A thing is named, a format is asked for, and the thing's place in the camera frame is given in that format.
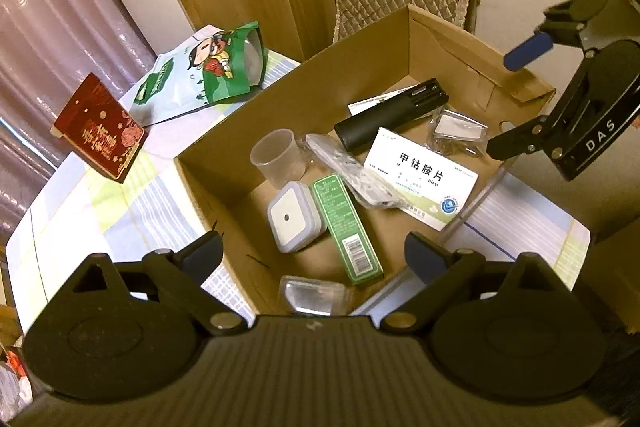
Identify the clear plastic cup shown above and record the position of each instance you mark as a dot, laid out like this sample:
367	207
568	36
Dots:
278	157

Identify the green medicine box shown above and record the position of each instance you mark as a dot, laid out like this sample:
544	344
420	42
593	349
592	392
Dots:
350	237

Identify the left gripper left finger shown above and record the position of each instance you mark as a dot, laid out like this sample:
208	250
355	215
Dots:
179	276

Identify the white square night light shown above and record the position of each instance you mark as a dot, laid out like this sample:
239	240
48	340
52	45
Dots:
294	218

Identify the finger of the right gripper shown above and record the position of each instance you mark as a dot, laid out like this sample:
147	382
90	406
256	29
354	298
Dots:
523	139
528	51

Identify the white medicine box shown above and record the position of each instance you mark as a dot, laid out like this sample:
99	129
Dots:
434	187

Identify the clear box with clips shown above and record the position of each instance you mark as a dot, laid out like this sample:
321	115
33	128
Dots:
452	132

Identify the black cylindrical case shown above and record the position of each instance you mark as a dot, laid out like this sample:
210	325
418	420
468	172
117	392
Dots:
360	130

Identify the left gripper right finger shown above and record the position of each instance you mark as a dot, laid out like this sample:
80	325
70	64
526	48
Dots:
445	276

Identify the clear plastic case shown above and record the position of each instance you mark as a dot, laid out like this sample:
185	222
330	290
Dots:
300	295

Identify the mauve curtain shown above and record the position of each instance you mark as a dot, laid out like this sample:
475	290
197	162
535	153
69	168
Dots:
47	48

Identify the red gift box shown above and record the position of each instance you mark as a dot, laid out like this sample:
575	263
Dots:
100	130

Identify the green white snack bag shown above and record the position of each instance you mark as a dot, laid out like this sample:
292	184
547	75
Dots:
215	68

